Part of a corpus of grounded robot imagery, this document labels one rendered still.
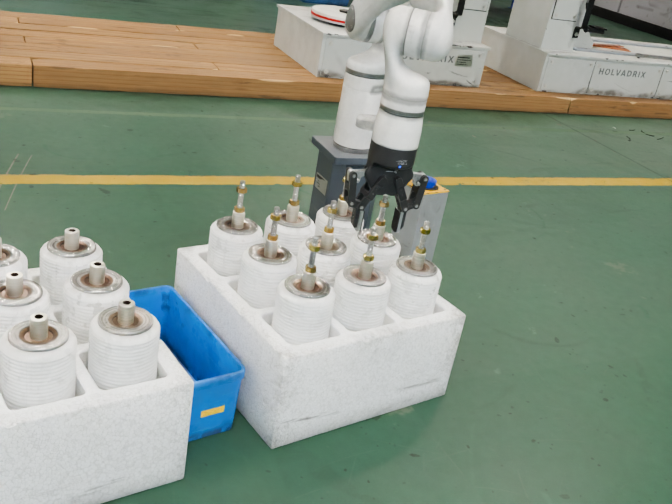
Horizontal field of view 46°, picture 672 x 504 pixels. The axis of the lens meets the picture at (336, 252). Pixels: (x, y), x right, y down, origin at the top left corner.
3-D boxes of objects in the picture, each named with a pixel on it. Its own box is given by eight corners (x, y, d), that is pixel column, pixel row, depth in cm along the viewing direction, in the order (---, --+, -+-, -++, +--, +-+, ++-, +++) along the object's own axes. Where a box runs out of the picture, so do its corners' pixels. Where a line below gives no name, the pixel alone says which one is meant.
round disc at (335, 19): (300, 12, 358) (301, -1, 355) (360, 18, 370) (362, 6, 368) (325, 27, 333) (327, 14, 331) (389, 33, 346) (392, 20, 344)
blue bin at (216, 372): (110, 349, 148) (113, 292, 143) (165, 337, 154) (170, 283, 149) (180, 447, 127) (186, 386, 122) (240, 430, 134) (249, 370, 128)
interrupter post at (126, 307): (114, 320, 112) (115, 299, 110) (130, 317, 113) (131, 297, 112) (120, 328, 110) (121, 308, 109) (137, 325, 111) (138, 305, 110)
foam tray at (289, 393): (169, 329, 157) (177, 247, 150) (330, 297, 180) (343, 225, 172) (270, 450, 130) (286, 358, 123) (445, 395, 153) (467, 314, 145)
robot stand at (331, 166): (293, 250, 199) (311, 135, 186) (346, 248, 205) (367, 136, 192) (314, 278, 187) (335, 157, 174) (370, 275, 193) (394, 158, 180)
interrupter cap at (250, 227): (211, 219, 147) (211, 216, 147) (249, 218, 151) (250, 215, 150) (223, 237, 141) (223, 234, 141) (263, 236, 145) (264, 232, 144)
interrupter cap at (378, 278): (395, 283, 136) (395, 279, 136) (363, 292, 131) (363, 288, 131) (365, 264, 141) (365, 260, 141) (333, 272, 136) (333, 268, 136)
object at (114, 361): (76, 413, 120) (80, 309, 112) (137, 399, 125) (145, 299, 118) (98, 453, 113) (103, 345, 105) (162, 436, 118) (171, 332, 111)
